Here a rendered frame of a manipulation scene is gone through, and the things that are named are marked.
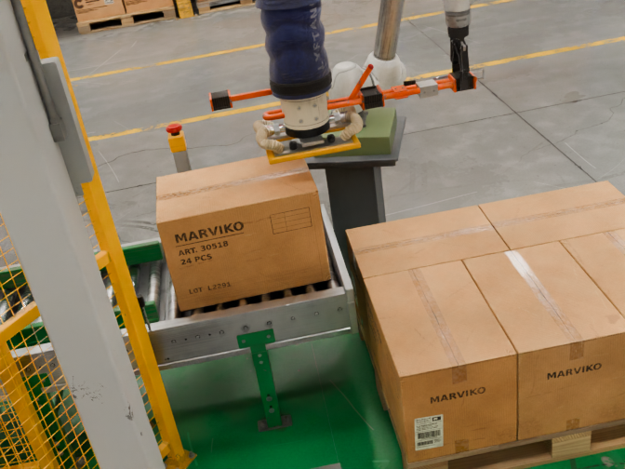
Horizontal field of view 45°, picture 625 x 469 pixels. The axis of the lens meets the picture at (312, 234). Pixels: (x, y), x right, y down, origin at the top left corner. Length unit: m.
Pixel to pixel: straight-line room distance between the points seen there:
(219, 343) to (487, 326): 0.99
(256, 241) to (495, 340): 0.93
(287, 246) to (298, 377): 0.75
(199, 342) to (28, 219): 1.25
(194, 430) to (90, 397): 1.27
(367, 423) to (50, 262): 1.69
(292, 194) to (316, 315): 0.46
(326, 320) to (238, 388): 0.70
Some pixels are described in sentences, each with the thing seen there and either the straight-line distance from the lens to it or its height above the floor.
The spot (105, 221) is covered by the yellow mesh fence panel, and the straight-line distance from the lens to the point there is 2.52.
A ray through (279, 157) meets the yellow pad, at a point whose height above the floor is 1.09.
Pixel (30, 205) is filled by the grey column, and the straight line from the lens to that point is 1.78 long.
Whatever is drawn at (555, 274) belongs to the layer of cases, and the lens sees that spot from 2.97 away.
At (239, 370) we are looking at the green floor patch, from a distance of 3.50.
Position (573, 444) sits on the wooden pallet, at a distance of 2.98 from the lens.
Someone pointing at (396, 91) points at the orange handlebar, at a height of 1.21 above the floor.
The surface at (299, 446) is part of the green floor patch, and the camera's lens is 3.11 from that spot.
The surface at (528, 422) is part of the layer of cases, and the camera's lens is 2.82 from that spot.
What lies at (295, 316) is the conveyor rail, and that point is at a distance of 2.85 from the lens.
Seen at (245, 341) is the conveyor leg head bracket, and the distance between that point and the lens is 2.89.
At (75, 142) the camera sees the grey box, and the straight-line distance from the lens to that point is 1.87.
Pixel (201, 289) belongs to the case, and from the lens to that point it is 2.94.
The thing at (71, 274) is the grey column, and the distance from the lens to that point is 1.85.
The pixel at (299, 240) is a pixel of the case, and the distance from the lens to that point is 2.87.
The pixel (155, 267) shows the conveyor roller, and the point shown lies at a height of 0.55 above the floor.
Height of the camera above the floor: 2.21
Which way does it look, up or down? 30 degrees down
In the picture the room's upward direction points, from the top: 9 degrees counter-clockwise
